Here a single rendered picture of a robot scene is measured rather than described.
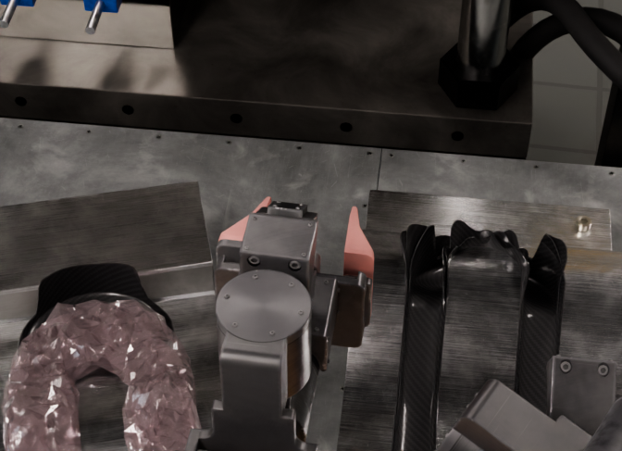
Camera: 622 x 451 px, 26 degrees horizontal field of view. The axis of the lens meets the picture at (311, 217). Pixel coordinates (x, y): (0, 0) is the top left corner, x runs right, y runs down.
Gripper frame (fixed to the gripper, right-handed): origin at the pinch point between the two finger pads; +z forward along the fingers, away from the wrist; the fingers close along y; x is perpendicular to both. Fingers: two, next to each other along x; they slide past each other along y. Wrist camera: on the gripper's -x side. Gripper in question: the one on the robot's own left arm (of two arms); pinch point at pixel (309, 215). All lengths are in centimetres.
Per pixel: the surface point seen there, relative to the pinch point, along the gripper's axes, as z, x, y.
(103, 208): 25.2, 28.0, 25.4
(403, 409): 7.4, 31.4, -7.7
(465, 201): 37, 33, -11
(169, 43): 66, 39, 29
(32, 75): 59, 40, 45
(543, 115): 152, 116, -26
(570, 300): 18.7, 26.1, -22.1
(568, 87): 162, 116, -31
